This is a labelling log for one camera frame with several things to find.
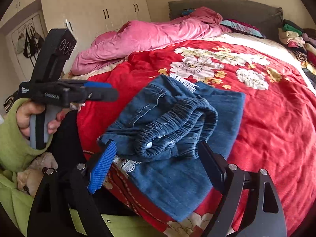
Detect beige plush toy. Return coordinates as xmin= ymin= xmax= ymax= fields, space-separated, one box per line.
xmin=17 ymin=152 xmax=59 ymax=197

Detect pink quilt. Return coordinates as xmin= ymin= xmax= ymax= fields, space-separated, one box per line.
xmin=70 ymin=6 xmax=232 ymax=76

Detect blue denim pants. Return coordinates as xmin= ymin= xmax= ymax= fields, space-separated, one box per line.
xmin=97 ymin=74 xmax=246 ymax=222

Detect cream wardrobe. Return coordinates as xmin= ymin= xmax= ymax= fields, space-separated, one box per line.
xmin=0 ymin=0 xmax=151 ymax=81

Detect beige bed sheet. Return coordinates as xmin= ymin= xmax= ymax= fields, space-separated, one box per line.
xmin=63 ymin=33 xmax=316 ymax=90

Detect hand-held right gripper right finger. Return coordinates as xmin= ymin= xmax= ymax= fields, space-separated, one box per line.
xmin=197 ymin=141 xmax=288 ymax=237

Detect black striped handbag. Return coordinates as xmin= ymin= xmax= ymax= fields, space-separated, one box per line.
xmin=23 ymin=28 xmax=37 ymax=58

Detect striped pillow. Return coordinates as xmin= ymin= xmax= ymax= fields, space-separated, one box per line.
xmin=220 ymin=18 xmax=266 ymax=39

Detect person's left forearm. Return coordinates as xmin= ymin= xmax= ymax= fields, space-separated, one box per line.
xmin=0 ymin=98 xmax=53 ymax=172

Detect red floral blanket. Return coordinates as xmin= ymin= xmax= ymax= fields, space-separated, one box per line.
xmin=76 ymin=38 xmax=316 ymax=237

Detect pale handbag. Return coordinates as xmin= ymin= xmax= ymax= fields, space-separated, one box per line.
xmin=13 ymin=36 xmax=25 ymax=55

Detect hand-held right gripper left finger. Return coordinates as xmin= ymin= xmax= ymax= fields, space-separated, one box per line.
xmin=27 ymin=140 xmax=117 ymax=237

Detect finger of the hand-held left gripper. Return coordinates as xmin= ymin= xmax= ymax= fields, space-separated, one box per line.
xmin=84 ymin=81 xmax=113 ymax=89
xmin=85 ymin=88 xmax=119 ymax=102

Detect pile of folded clothes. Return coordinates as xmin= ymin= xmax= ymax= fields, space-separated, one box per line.
xmin=278 ymin=19 xmax=316 ymax=89

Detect person's left hand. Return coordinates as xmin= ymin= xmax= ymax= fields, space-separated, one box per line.
xmin=16 ymin=102 xmax=67 ymax=138

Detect dark grey headboard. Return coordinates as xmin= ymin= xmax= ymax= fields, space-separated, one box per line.
xmin=168 ymin=0 xmax=283 ymax=39

